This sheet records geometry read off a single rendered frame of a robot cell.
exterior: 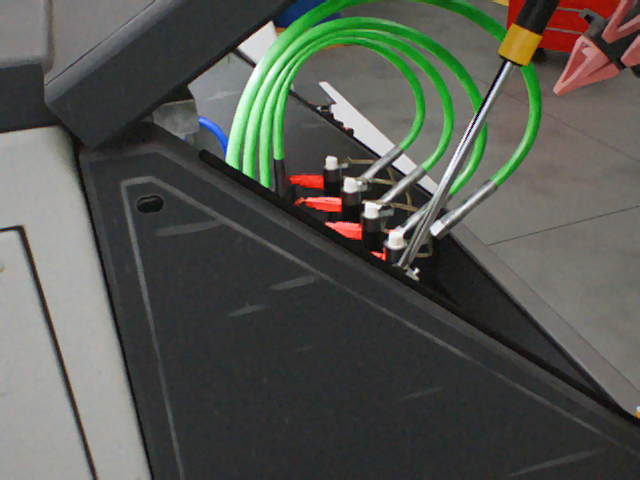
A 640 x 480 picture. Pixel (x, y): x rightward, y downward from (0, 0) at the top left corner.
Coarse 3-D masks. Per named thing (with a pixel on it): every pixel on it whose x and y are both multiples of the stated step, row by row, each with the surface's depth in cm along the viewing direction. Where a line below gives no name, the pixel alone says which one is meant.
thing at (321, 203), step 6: (312, 198) 103; (318, 198) 103; (324, 198) 103; (330, 198) 102; (336, 198) 102; (306, 204) 103; (312, 204) 103; (318, 204) 102; (324, 204) 102; (330, 204) 102; (336, 204) 101; (330, 210) 102; (336, 210) 102
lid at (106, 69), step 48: (96, 0) 37; (144, 0) 31; (192, 0) 30; (240, 0) 31; (288, 0) 32; (96, 48) 30; (144, 48) 31; (192, 48) 31; (48, 96) 30; (96, 96) 31; (144, 96) 32; (96, 144) 32
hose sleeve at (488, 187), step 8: (480, 184) 87; (488, 184) 86; (496, 184) 86; (472, 192) 87; (480, 192) 86; (488, 192) 86; (464, 200) 87; (472, 200) 86; (480, 200) 87; (456, 208) 87; (464, 208) 87; (472, 208) 87; (448, 216) 87; (456, 216) 87; (464, 216) 87; (448, 224) 87; (456, 224) 87
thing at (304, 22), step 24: (336, 0) 70; (360, 0) 70; (384, 0) 71; (408, 0) 72; (432, 0) 72; (456, 0) 73; (312, 24) 70; (480, 24) 76; (264, 72) 71; (528, 72) 80; (240, 120) 72; (528, 120) 85; (240, 144) 74; (528, 144) 85; (504, 168) 86
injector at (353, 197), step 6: (342, 186) 101; (342, 192) 99; (348, 192) 99; (354, 192) 99; (342, 198) 100; (348, 198) 99; (354, 198) 99; (342, 204) 101; (348, 204) 100; (354, 204) 100; (342, 210) 101; (348, 210) 100; (354, 210) 100; (342, 216) 102; (348, 216) 101; (354, 216) 101; (342, 222) 102; (348, 222) 101; (354, 222) 101; (360, 222) 102; (354, 240) 103
